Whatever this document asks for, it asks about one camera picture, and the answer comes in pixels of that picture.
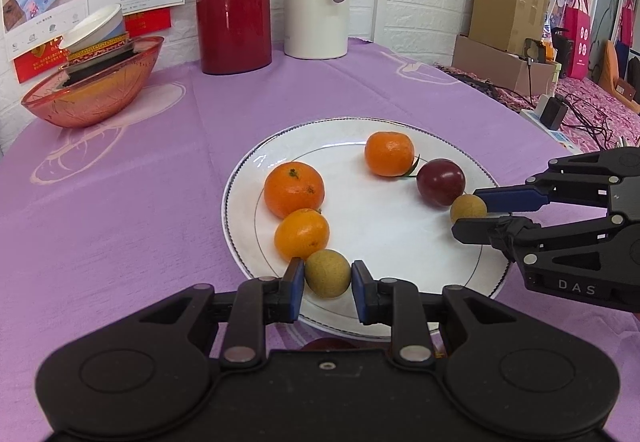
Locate pink gift bag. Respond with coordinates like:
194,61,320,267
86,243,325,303
563,0,591,80

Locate large orange tangerine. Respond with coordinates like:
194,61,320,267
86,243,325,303
264,162,326,219

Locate orange tangerine with leaf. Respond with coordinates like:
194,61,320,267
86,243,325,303
364,131,420,178

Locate red thermos jug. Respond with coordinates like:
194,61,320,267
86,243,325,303
196,0,272,75

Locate red paper sign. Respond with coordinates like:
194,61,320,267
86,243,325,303
13,8,171,84

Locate small orange tangerine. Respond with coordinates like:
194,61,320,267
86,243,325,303
273,208,330,261

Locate orange glass bowl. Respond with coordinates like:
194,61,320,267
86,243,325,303
21,36,164,128

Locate purple tablecloth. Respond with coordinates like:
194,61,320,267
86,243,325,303
0,37,640,438

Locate dark red plum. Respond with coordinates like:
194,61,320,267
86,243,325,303
300,337,357,351

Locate upper cardboard box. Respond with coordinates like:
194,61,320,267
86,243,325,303
469,0,550,56

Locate brown longan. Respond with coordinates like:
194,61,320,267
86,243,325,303
305,249,352,299
449,194,488,223

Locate lower cardboard box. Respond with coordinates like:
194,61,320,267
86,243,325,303
451,35,558,96

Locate black power adapter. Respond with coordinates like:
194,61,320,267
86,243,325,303
537,96,568,130

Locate cardboard box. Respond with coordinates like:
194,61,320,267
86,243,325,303
469,0,550,56
451,35,558,96

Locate stacked bowls and cups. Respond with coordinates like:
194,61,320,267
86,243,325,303
60,4,134,86

